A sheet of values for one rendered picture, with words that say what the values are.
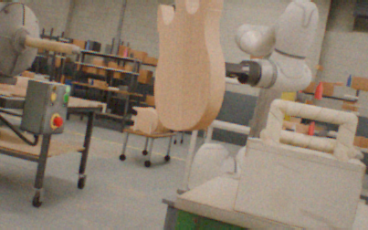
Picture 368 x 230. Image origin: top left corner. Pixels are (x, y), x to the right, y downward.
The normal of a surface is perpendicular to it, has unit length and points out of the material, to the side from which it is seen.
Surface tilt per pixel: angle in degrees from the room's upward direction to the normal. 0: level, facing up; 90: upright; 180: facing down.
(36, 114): 90
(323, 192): 90
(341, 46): 90
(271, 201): 90
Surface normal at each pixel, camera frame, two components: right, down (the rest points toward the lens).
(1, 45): 0.87, 0.24
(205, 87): -0.89, -0.04
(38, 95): -0.32, -0.01
